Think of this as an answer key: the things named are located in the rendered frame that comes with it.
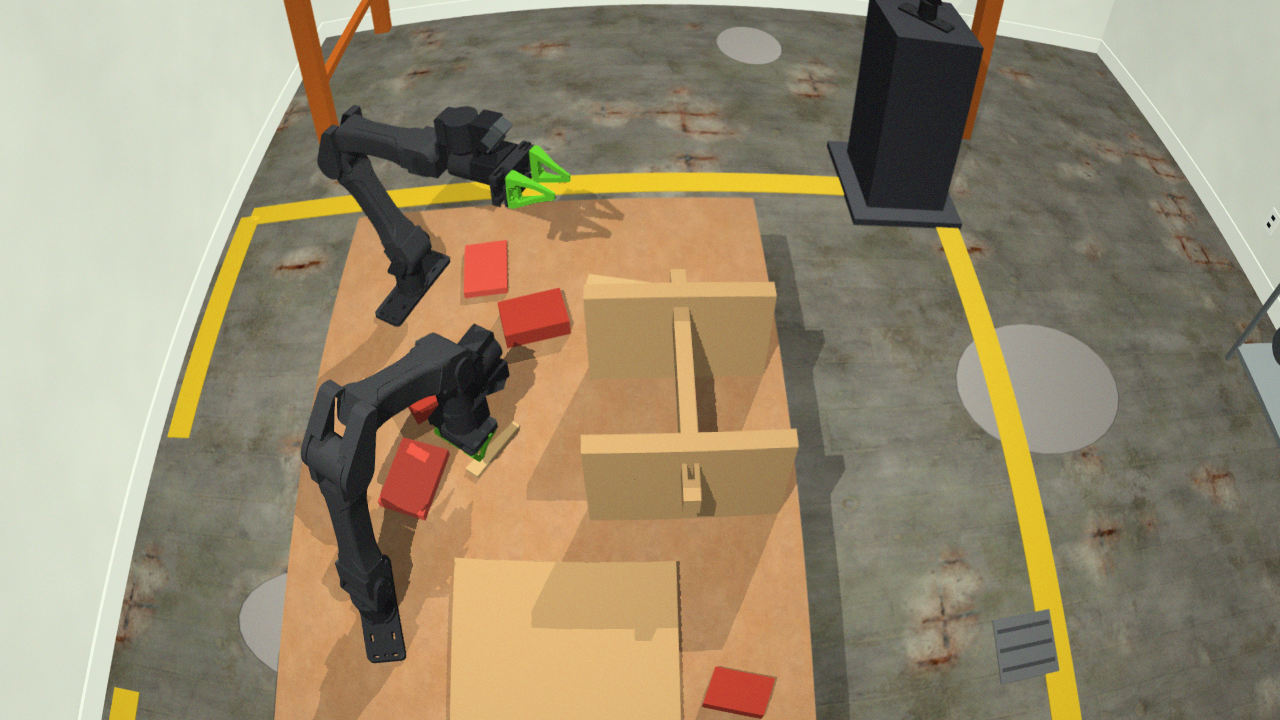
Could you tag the tan wooden rail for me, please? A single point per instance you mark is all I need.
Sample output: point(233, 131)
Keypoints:
point(685, 396)

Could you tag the tan flat square board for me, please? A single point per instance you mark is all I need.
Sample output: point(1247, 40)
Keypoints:
point(535, 640)

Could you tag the tan wooden board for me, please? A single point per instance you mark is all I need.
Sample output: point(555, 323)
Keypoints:
point(629, 327)
point(638, 476)

